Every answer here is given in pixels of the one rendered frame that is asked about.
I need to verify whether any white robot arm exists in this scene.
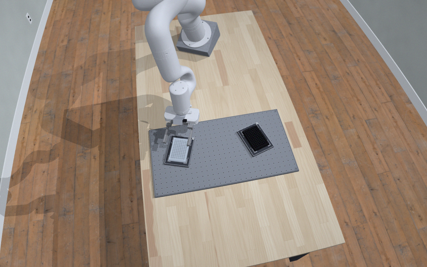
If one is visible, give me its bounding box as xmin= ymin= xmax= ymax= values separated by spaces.
xmin=132 ymin=0 xmax=211 ymax=125

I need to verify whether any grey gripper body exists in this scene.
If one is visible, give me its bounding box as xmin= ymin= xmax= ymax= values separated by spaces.
xmin=164 ymin=106 xmax=200 ymax=125

